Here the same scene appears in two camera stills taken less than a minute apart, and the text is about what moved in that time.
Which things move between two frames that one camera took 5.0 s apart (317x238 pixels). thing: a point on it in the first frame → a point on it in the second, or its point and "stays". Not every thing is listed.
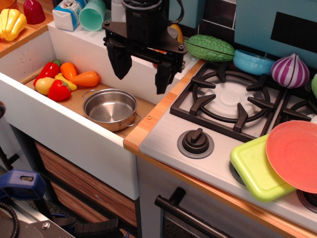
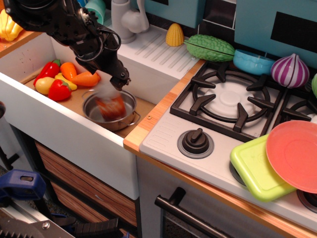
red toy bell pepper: (59, 90) stays
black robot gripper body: (145, 30) → (97, 49)
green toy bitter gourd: (208, 49) stays
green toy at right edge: (314, 85) stays
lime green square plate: (249, 161) stays
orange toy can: (155, 65) → (111, 104)
